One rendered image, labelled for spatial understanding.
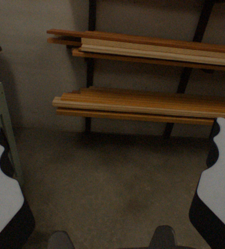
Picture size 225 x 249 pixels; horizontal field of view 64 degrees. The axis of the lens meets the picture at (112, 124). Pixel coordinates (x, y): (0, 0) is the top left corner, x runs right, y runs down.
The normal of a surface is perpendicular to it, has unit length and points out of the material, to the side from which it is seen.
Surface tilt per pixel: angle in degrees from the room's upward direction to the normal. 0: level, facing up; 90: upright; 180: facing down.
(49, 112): 90
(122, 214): 0
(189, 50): 91
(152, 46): 90
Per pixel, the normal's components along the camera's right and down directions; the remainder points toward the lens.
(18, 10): 0.04, 0.53
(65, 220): 0.11, -0.85
